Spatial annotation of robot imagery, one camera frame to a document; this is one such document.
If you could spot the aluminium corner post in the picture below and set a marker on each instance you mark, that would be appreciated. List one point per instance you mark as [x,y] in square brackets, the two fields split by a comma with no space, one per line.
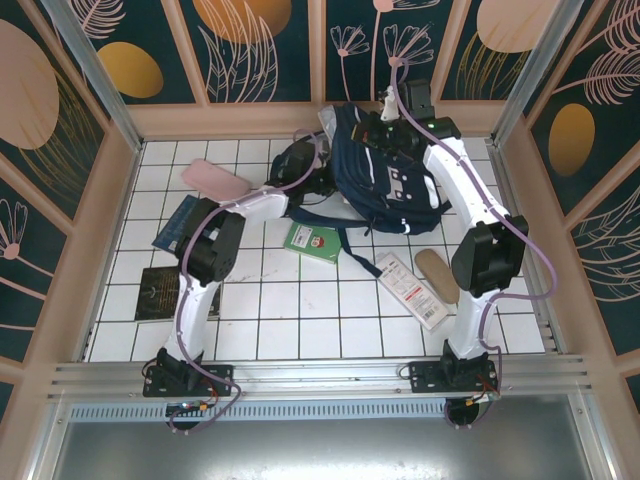
[94,70]
[537,70]

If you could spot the aluminium side rail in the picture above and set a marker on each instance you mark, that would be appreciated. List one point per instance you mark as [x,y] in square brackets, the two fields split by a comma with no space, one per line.
[89,340]
[550,335]

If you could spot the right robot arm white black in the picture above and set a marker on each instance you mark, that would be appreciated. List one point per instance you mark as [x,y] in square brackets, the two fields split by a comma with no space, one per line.
[460,180]

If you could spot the blue book with yellow label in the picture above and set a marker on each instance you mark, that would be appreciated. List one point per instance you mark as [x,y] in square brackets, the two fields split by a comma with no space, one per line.
[172,225]

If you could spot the navy blue backpack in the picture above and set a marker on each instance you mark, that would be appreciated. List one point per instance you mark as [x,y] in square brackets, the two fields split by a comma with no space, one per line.
[385,195]

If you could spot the white ruler set package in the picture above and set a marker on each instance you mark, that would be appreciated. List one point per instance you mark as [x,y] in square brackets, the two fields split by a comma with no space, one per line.
[410,292]

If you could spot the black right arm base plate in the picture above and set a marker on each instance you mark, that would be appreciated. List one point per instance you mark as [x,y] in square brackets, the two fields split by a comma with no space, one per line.
[425,377]

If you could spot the aluminium front rail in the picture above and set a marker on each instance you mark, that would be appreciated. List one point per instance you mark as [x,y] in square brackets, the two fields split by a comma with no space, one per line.
[325,375]

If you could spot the perforated metal vent strip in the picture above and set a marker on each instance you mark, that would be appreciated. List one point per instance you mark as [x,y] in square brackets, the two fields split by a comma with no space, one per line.
[325,411]

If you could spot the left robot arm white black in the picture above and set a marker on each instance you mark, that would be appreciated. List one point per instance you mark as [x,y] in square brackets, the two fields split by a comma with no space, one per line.
[192,310]

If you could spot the pink pencil case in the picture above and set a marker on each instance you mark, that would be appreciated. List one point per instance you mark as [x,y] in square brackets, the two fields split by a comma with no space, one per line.
[215,177]

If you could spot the green notebook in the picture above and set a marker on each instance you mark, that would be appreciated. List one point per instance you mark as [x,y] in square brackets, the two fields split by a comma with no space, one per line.
[312,245]

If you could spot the grey metal sheet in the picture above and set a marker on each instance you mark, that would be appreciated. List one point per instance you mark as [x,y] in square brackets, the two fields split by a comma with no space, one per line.
[325,450]

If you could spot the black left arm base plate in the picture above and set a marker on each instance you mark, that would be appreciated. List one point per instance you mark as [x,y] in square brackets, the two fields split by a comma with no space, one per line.
[220,380]

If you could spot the black book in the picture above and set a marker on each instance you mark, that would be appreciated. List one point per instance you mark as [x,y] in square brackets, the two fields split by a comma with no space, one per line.
[155,295]

